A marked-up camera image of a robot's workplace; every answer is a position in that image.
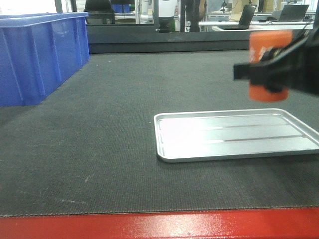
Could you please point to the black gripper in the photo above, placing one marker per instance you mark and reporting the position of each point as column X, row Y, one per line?
column 295, row 66

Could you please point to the black conveyor belt mat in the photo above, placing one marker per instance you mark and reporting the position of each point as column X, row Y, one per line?
column 90, row 146

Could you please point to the white background table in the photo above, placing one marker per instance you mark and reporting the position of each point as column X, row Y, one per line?
column 255, row 25

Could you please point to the black laptop centre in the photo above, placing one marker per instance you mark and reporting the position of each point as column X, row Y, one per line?
column 245, row 19

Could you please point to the grey laptop right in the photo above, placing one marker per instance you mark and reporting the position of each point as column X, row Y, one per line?
column 289, row 13

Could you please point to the silver metal tray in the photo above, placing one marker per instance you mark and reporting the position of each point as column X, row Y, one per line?
column 232, row 134

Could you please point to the blue plastic crate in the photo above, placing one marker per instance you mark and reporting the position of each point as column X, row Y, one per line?
column 38, row 53

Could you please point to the red conveyor frame edge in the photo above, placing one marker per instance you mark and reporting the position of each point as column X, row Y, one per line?
column 282, row 223

